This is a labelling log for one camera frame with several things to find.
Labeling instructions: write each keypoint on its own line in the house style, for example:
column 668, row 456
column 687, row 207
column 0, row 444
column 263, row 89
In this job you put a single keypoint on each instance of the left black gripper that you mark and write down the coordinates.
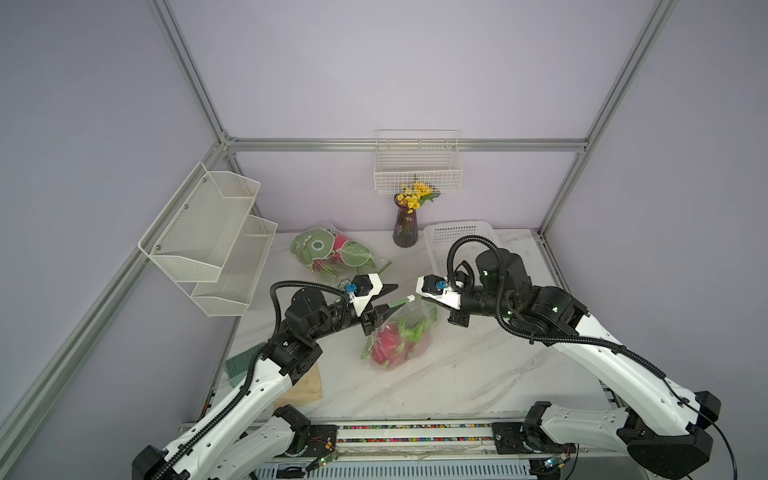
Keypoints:
column 377, row 316

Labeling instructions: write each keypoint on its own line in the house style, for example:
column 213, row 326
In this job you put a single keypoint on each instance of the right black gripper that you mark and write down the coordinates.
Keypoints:
column 459, row 318

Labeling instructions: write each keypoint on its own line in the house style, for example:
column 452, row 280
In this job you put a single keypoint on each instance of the green-print zip-top bag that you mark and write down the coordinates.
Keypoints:
column 414, row 306
column 316, row 243

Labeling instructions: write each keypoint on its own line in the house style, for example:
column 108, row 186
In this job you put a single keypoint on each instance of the pink dragon fruit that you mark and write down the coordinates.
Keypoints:
column 399, row 340

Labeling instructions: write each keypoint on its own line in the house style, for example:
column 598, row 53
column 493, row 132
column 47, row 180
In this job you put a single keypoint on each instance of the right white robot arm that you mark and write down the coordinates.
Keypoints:
column 662, row 426

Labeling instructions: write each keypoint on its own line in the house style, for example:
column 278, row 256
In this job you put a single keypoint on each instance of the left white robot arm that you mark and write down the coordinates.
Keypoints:
column 219, row 446

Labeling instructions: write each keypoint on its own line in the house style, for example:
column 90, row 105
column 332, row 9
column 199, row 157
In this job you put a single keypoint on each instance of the dark purple glass vase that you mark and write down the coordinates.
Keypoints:
column 405, row 232

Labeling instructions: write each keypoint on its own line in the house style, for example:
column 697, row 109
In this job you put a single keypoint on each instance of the yellow flower bouquet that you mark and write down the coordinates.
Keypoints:
column 412, row 196

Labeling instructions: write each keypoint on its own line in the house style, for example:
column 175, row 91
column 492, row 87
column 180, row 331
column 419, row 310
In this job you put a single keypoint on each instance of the green scrub brush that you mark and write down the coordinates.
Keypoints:
column 236, row 367

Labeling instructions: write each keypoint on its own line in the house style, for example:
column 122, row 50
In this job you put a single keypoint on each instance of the white two-tier mesh shelf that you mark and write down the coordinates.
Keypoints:
column 210, row 243

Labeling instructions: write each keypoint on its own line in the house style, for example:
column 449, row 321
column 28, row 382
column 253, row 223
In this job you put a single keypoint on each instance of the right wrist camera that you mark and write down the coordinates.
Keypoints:
column 441, row 285

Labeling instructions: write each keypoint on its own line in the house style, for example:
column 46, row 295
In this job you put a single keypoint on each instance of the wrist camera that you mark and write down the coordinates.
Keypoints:
column 441, row 285
column 361, row 291

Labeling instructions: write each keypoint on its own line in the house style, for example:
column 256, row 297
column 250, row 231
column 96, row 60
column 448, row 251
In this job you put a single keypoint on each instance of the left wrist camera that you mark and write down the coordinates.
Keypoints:
column 361, row 291

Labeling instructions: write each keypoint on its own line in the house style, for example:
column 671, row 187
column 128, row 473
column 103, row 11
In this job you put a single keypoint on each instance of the white wire wall basket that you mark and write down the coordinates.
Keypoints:
column 402, row 156

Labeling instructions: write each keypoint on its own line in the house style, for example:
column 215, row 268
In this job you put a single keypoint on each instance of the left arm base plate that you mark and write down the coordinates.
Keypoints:
column 313, row 442

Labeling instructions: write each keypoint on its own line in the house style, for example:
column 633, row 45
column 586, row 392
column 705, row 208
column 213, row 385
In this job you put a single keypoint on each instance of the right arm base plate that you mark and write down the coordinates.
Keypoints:
column 516, row 438

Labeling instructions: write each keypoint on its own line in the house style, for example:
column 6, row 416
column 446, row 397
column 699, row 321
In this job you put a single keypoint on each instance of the aluminium frame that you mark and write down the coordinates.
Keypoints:
column 36, row 407

